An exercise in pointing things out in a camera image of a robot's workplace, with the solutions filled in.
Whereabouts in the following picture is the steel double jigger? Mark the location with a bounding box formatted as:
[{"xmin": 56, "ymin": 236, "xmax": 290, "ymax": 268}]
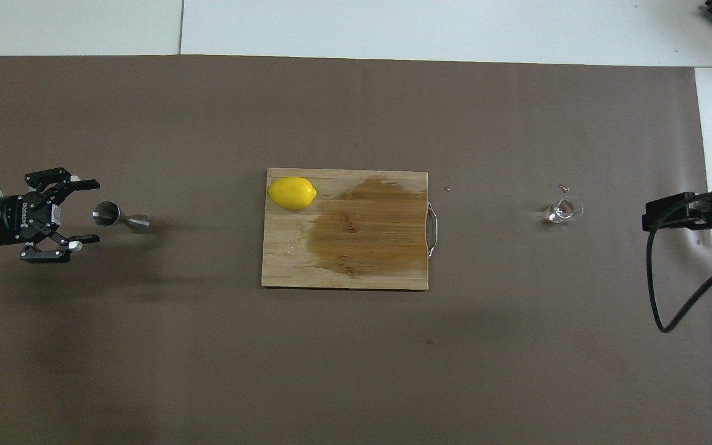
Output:
[{"xmin": 91, "ymin": 201, "xmax": 151, "ymax": 234}]

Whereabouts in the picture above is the brown paper table mat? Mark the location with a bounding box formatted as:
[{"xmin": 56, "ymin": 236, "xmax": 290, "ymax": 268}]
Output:
[{"xmin": 0, "ymin": 54, "xmax": 712, "ymax": 445}]

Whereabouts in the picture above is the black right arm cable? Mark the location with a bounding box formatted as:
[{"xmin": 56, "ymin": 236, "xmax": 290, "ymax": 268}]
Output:
[{"xmin": 646, "ymin": 192, "xmax": 712, "ymax": 334}]

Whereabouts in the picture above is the wooden cutting board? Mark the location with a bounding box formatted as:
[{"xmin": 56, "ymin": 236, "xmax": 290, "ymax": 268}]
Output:
[{"xmin": 261, "ymin": 167, "xmax": 440, "ymax": 291}]

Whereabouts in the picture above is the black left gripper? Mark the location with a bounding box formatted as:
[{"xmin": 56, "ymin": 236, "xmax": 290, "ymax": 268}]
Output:
[{"xmin": 0, "ymin": 167, "xmax": 101, "ymax": 265}]

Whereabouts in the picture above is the small clear glass cup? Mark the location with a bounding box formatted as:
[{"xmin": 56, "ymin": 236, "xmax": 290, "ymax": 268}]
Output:
[{"xmin": 544, "ymin": 195, "xmax": 584, "ymax": 226}]

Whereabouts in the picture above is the yellow lemon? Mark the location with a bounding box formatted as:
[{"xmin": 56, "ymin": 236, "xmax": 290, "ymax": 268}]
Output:
[{"xmin": 267, "ymin": 176, "xmax": 318, "ymax": 211}]

